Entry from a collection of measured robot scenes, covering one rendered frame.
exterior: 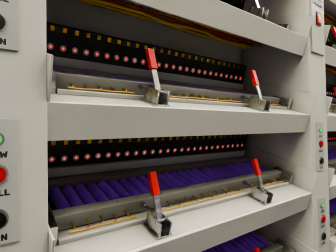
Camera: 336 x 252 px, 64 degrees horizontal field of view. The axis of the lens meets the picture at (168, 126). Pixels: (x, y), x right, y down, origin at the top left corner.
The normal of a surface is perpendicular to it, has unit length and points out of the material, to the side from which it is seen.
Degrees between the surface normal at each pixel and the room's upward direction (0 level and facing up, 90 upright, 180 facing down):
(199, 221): 18
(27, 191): 90
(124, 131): 108
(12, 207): 90
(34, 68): 90
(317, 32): 90
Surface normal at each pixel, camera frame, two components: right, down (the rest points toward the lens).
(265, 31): 0.59, 0.29
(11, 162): 0.61, -0.03
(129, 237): 0.17, -0.96
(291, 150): -0.79, 0.00
